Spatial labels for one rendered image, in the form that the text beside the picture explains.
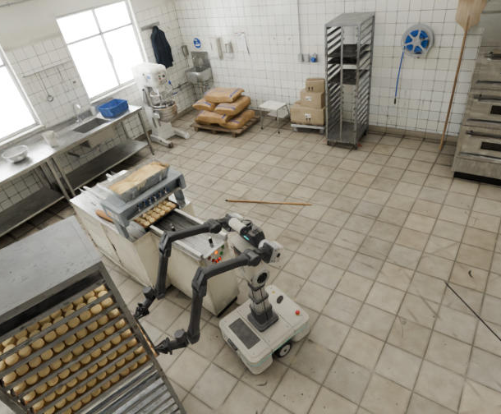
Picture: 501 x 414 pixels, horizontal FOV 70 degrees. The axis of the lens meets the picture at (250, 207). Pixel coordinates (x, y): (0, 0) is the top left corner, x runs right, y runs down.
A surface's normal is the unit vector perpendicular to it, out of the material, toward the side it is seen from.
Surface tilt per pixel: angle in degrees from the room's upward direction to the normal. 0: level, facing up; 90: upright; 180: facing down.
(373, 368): 0
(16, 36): 90
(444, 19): 90
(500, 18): 90
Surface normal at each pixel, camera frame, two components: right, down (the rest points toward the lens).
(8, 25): 0.82, 0.25
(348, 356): -0.14, -0.79
